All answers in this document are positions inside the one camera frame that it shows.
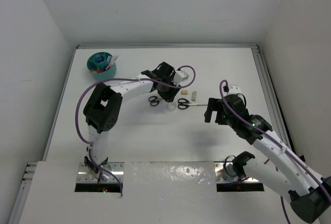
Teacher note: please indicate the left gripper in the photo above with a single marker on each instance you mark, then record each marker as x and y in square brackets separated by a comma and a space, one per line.
[169, 96]

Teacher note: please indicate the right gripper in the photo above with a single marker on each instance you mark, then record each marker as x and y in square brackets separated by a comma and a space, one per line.
[213, 104]

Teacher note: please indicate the grey white eraser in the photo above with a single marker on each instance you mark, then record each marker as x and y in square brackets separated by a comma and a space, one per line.
[194, 96]

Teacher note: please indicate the large black scissors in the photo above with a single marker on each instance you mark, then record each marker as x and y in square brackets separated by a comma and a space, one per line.
[184, 104]

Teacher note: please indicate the small black scissors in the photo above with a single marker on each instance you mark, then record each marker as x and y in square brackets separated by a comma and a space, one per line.
[154, 100]

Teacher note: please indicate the clear tape roll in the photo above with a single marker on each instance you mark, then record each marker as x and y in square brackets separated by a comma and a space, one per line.
[171, 106]

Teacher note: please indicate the pink highlighter pen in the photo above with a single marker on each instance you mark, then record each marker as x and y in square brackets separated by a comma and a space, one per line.
[112, 61]

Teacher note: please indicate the blue highlighter pen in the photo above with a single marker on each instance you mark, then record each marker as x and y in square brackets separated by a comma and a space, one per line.
[108, 62]

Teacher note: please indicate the red gel pen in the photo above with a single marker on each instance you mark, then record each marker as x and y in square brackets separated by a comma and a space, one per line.
[96, 71]

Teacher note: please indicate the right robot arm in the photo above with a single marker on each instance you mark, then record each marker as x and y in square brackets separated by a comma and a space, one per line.
[307, 192]

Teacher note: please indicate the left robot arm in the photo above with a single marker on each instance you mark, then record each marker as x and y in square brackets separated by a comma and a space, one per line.
[103, 107]

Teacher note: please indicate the blue capped glue bottle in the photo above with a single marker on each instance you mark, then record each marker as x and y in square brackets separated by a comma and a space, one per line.
[98, 59]

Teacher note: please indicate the teal divided pen holder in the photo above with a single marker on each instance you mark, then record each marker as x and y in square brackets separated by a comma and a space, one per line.
[93, 65]

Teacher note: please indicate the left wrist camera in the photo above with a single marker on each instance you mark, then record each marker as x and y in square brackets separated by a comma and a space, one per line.
[179, 77]

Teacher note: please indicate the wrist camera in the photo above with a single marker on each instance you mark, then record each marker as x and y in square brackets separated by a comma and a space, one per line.
[231, 89]
[179, 77]

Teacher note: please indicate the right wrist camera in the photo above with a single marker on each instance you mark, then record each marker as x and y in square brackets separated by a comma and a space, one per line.
[231, 89]

